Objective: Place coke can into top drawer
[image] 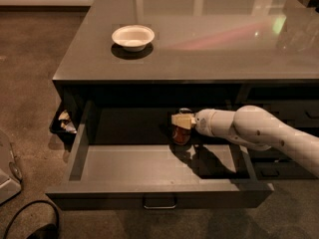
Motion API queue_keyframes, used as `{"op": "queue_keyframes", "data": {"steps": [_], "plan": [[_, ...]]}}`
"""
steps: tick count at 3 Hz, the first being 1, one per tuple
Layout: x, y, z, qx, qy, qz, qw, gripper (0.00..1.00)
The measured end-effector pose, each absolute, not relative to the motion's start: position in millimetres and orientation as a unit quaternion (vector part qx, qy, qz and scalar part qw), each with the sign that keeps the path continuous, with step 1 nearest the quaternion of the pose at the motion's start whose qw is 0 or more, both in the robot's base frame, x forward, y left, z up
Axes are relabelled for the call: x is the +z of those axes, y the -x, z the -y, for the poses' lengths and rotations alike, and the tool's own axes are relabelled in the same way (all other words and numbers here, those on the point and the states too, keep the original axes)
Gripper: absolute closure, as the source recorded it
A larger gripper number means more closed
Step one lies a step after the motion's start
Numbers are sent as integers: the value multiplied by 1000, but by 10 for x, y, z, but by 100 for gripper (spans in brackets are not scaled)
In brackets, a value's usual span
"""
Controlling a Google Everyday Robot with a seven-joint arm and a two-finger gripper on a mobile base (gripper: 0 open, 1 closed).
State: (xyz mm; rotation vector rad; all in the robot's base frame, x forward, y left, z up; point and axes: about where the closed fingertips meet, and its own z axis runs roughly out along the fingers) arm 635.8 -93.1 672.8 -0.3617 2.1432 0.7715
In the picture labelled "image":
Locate white paper bowl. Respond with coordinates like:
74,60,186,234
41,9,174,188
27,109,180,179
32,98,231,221
112,25,155,52

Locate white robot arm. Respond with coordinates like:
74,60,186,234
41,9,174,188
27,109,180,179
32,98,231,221
171,106,319,176

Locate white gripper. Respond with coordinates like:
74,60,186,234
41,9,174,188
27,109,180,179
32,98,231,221
171,109,236,138

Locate red coke can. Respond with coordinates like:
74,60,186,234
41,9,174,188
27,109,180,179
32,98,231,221
171,108,192,145

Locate open grey top drawer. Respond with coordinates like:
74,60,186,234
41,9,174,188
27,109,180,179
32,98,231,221
46,102,274,210

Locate black cable on floor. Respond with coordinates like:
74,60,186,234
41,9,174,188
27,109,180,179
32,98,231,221
2,199,62,239

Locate closed grey lower drawers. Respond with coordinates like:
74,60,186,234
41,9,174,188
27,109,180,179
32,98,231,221
233,102,319,177

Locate metal drawer handle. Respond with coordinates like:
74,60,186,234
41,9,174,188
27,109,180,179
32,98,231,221
143,194,177,210

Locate black bin with trash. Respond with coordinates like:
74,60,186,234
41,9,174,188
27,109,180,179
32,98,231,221
49,104,77,144

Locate grey counter cabinet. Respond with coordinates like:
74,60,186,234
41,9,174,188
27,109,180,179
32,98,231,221
52,0,319,181

